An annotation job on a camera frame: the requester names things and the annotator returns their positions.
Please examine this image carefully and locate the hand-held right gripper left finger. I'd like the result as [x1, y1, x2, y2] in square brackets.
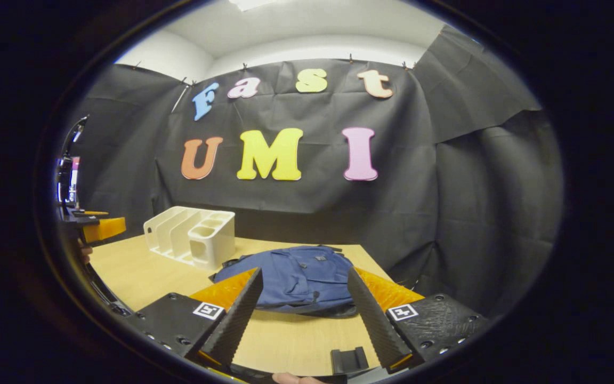
[125, 267, 265, 373]

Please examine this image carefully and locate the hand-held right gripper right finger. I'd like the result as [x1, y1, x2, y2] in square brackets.
[347, 267, 494, 374]

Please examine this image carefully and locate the dark stand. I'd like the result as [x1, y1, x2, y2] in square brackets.
[59, 115, 90, 161]

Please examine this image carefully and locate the blue schoolbag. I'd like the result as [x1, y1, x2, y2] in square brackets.
[210, 244, 361, 319]

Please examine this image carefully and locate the computer monitor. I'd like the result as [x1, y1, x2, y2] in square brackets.
[58, 156, 80, 206]

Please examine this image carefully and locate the white plastic bookshelf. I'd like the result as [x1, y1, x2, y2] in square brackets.
[143, 206, 236, 270]

